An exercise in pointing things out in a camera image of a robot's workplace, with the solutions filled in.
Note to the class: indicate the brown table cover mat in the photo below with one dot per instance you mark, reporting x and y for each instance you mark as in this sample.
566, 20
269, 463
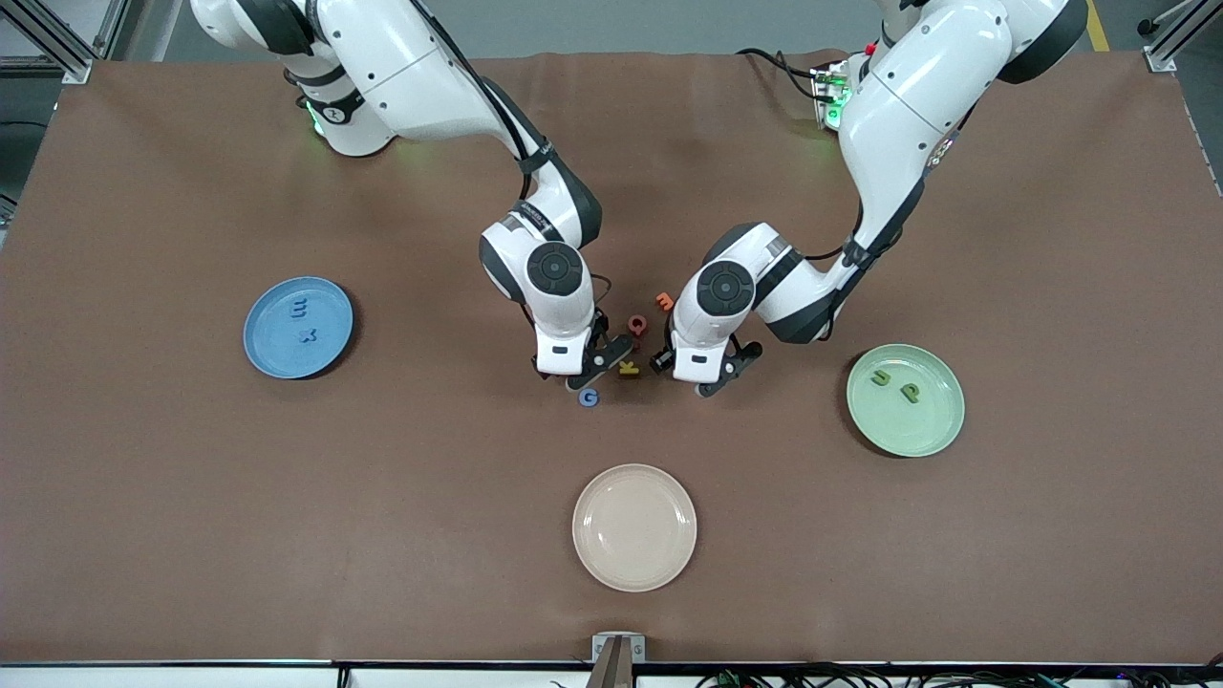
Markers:
430, 478

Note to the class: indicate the green foam letter P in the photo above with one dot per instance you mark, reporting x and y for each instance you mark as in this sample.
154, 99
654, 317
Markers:
911, 392

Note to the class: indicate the mint green plate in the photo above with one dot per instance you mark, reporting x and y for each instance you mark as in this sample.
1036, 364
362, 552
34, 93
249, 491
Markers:
917, 430

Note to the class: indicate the blue plate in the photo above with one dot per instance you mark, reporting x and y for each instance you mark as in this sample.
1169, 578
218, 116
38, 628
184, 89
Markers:
277, 354

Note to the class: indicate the aluminium frame post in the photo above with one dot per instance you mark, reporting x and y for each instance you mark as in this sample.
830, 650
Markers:
1161, 57
76, 69

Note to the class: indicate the pink foam letter Q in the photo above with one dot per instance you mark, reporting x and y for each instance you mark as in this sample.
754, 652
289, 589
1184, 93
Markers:
631, 325

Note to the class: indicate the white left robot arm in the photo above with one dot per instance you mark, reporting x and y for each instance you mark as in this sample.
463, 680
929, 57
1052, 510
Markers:
908, 105

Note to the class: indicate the white table edge rail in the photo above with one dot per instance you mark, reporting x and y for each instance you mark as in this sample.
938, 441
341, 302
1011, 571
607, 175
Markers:
191, 678

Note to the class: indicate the blue foam capital G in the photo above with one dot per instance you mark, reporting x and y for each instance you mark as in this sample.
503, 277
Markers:
582, 397

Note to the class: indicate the beige plate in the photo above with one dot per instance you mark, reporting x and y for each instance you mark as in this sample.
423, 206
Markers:
634, 527

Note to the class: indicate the grey metal mounting bracket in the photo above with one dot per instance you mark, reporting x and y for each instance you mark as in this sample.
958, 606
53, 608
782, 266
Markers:
618, 650

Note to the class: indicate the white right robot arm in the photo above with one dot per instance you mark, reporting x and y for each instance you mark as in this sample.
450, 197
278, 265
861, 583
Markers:
430, 86

